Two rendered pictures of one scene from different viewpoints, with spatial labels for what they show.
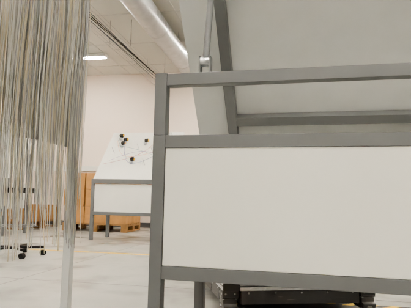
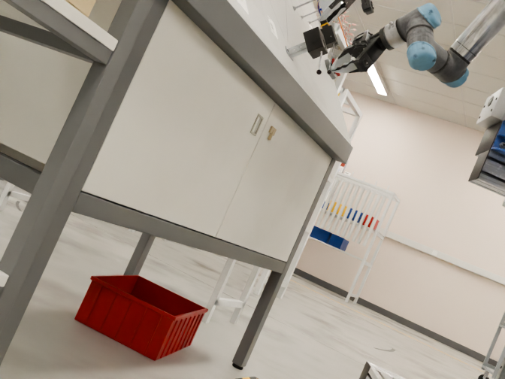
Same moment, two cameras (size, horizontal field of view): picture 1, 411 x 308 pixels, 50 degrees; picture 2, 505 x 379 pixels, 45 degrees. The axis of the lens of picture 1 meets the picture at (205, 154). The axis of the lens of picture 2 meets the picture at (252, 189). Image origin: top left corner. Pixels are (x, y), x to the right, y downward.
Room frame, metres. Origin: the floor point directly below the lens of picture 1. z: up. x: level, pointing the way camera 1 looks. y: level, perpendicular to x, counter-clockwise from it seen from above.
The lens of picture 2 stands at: (2.23, -2.10, 0.47)
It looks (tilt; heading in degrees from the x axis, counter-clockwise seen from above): 3 degrees up; 103
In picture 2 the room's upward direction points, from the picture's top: 24 degrees clockwise
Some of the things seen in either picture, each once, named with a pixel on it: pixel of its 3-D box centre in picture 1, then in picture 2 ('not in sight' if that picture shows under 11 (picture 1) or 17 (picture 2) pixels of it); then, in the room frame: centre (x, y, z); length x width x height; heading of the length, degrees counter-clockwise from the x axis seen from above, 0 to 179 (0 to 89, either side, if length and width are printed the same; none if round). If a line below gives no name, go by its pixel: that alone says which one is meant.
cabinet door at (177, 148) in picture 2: not in sight; (193, 137); (1.74, -0.81, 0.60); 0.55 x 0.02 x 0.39; 77
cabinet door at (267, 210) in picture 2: not in sight; (280, 192); (1.87, -0.28, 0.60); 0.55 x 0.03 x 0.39; 77
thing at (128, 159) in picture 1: (138, 183); not in sight; (6.60, 0.99, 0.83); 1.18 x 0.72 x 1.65; 78
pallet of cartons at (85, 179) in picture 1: (103, 201); not in sight; (8.30, 1.89, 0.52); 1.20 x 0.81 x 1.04; 81
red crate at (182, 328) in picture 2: not in sight; (145, 313); (1.62, -0.21, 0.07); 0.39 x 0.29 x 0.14; 91
